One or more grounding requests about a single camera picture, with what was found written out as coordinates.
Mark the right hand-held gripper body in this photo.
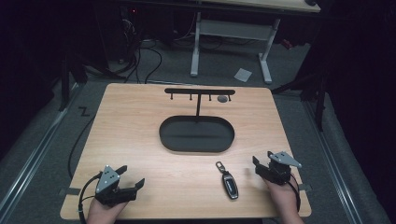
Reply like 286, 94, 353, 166
255, 150, 303, 187

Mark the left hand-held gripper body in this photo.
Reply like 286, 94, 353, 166
93, 164, 138, 208

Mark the black car key with ring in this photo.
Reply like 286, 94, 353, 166
215, 161, 240, 201

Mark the black key rack with tray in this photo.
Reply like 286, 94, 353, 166
158, 88, 236, 154

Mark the person's right hand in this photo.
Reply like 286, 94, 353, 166
263, 178, 305, 224

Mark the person's left hand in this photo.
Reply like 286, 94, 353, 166
86, 198, 129, 224

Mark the black metal stand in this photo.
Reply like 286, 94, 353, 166
57, 50, 127, 112
270, 69, 330, 133

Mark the grey paper scrap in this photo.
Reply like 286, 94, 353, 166
233, 67, 253, 84

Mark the white-legged desk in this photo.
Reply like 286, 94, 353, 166
189, 0, 322, 85

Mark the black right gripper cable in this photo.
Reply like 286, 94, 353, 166
287, 173, 303, 213

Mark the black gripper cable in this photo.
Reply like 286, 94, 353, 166
78, 172, 105, 224
287, 173, 303, 213

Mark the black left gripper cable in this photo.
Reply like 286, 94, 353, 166
78, 172, 105, 224

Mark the black floor cable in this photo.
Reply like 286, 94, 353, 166
67, 115, 96, 181

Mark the metal floor rail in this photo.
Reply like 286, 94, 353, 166
301, 98, 366, 224
0, 83, 84, 218

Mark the bundle of black cables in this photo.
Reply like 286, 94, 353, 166
115, 7, 163, 85

